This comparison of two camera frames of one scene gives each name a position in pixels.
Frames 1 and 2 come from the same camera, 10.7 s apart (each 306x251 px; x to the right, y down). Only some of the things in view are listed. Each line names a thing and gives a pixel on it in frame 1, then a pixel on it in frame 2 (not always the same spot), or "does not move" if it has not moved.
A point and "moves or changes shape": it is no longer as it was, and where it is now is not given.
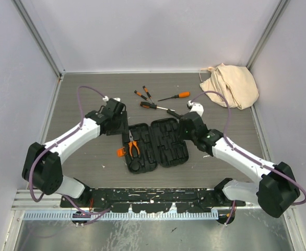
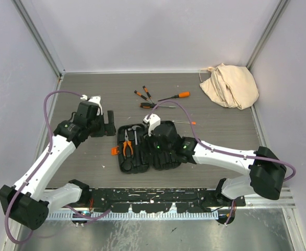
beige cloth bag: (236, 83) does not move
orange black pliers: (134, 143) moves or changes shape
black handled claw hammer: (175, 114) → (134, 128)
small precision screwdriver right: (148, 94) does not move
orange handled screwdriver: (181, 94) does not move
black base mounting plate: (154, 200) does not move
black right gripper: (181, 126) → (150, 139)
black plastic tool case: (161, 143) moves or changes shape
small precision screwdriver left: (139, 94) does not move
